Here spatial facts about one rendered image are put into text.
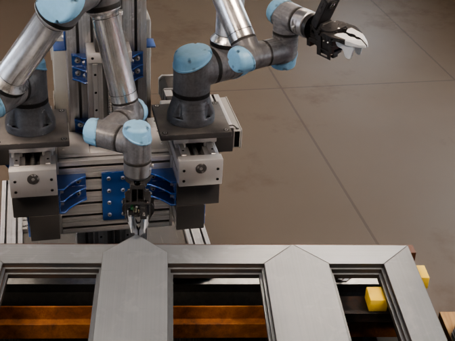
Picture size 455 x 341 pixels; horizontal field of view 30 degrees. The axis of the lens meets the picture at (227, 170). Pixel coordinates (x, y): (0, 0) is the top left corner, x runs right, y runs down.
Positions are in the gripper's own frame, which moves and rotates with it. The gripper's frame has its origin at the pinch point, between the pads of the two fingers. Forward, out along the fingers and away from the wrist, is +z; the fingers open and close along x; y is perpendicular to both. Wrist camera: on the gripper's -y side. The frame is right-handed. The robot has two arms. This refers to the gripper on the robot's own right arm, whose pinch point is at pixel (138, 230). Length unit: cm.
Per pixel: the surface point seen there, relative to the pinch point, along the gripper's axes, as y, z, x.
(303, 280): 23, 1, 45
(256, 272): 15.7, 3.0, 33.0
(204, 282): 0.8, 18.1, 19.6
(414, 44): -370, 86, 187
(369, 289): 22, 5, 64
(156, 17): -415, 86, -1
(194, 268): 15.3, 2.0, 15.8
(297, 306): 34, 1, 42
